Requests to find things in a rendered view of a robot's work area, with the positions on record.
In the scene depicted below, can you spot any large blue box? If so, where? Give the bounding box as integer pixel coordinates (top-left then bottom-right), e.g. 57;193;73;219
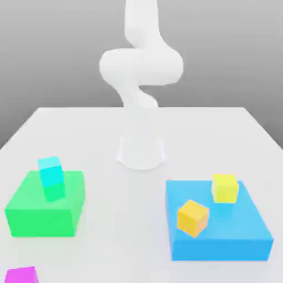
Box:
165;180;275;261

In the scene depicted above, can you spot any small yellow cube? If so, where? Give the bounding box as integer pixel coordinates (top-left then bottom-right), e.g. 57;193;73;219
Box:
211;174;239;204

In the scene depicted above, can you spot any small orange cube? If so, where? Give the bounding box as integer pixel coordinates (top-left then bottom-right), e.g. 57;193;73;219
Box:
177;200;210;239

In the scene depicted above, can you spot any small magenta cube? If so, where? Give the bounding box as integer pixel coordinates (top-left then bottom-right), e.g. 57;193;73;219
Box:
4;266;39;283

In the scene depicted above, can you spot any large green box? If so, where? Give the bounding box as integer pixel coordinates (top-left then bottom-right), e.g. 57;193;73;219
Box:
4;170;86;238

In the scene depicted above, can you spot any small cyan cube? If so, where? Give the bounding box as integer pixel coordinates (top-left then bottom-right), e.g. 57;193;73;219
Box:
36;156;67;202

